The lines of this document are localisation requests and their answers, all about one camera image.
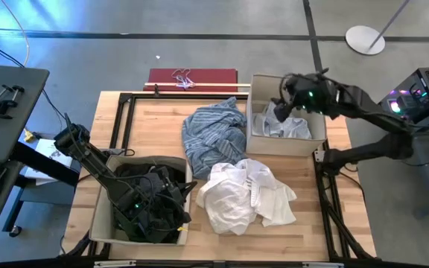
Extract white tangled string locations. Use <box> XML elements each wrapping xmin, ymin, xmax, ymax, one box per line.
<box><xmin>171</xmin><ymin>68</ymin><xmax>197</xmax><ymax>91</ymax></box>

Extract plain black garment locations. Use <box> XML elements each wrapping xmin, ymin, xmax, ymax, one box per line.
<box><xmin>115</xmin><ymin>163</ymin><xmax>185</xmax><ymax>198</ymax></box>

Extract black desk leg with caster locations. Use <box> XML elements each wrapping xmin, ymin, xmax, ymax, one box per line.
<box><xmin>1</xmin><ymin>141</ymin><xmax>81</xmax><ymax>239</ymax></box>

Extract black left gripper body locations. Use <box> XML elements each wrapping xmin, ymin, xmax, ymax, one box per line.
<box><xmin>139</xmin><ymin>174</ymin><xmax>186</xmax><ymax>220</ymax></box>

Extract light blue geometric print garment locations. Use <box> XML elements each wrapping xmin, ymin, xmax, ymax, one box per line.
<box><xmin>252</xmin><ymin>100</ymin><xmax>313</xmax><ymax>141</ymax></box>

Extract blue striped garment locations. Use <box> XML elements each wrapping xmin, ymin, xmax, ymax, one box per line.
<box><xmin>181</xmin><ymin>96</ymin><xmax>248</xmax><ymax>181</ymax></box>

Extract dark grey desk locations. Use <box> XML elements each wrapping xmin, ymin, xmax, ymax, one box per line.
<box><xmin>0</xmin><ymin>66</ymin><xmax>51</xmax><ymax>165</ymax></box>

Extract left cardboard box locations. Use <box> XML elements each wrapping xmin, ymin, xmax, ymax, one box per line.
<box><xmin>89</xmin><ymin>155</ymin><xmax>194</xmax><ymax>247</ymax></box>

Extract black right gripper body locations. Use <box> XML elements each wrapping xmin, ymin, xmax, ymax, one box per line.
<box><xmin>283</xmin><ymin>73</ymin><xmax>338</xmax><ymax>119</ymax></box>

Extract cardboard box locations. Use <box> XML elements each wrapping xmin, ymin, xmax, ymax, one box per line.
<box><xmin>89</xmin><ymin>155</ymin><xmax>194</xmax><ymax>247</ymax></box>
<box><xmin>245</xmin><ymin>73</ymin><xmax>328</xmax><ymax>158</ymax></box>

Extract right cardboard box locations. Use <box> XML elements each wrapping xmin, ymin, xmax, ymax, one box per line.
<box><xmin>245</xmin><ymin>73</ymin><xmax>328</xmax><ymax>158</ymax></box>

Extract white paper sheets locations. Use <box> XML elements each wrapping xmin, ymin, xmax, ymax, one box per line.
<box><xmin>24</xmin><ymin>138</ymin><xmax>74</xmax><ymax>186</ymax></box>

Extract white round stand base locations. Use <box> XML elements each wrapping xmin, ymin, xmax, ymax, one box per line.
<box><xmin>344</xmin><ymin>0</ymin><xmax>412</xmax><ymax>57</ymax></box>

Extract black aluminium frame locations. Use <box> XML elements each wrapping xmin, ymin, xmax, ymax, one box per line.
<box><xmin>60</xmin><ymin>92</ymin><xmax>378</xmax><ymax>268</ymax></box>

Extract silver bracket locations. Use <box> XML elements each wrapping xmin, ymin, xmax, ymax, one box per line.
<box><xmin>93</xmin><ymin>260</ymin><xmax>137</xmax><ymax>268</ymax></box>
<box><xmin>302</xmin><ymin>261</ymin><xmax>345</xmax><ymax>268</ymax></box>

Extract white cable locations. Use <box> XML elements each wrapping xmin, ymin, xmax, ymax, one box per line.
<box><xmin>0</xmin><ymin>0</ymin><xmax>31</xmax><ymax>68</ymax></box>

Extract black garment with white print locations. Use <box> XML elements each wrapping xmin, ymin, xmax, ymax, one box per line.
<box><xmin>113</xmin><ymin>193</ymin><xmax>192</xmax><ymax>245</ymax></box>

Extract dark red board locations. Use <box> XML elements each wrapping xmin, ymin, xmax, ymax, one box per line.
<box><xmin>142</xmin><ymin>68</ymin><xmax>239</xmax><ymax>92</ymax></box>

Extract black clamp holder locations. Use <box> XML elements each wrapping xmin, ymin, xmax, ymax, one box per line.
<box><xmin>0</xmin><ymin>84</ymin><xmax>26</xmax><ymax>121</ymax></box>

